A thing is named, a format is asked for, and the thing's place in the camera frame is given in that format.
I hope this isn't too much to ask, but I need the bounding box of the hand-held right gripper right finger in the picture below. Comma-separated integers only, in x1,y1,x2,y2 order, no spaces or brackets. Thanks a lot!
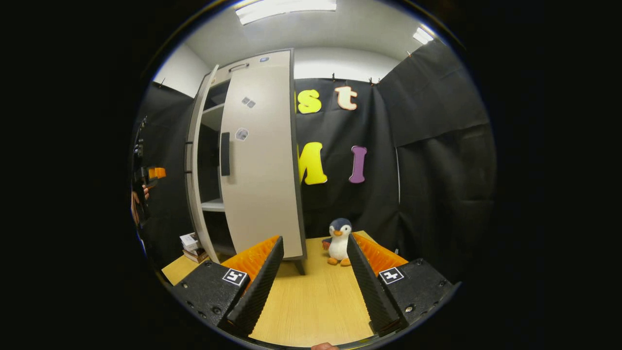
346,233,461,337

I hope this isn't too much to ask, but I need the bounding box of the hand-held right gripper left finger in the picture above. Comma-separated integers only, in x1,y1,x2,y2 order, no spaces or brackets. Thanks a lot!
170,235,285,337

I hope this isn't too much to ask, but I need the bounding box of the white cabinet door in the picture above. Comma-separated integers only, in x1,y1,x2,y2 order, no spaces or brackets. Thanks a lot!
184,65,220,263
220,73,307,261

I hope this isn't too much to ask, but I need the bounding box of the white cabinet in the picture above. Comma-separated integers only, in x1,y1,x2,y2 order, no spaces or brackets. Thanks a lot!
194,49,308,275

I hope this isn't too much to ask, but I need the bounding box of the white cabinet drawer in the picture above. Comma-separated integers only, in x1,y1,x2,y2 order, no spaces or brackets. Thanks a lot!
214,50,293,84

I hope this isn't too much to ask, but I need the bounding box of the penguin plush toy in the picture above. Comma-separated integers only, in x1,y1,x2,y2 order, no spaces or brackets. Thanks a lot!
322,218,353,267

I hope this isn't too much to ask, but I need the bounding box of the black backdrop cloth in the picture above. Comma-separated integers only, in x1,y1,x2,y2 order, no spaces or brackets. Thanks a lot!
130,39,497,282

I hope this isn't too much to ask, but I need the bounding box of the large ceiling light panel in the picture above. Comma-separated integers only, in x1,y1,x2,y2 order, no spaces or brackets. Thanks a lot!
236,0,337,26

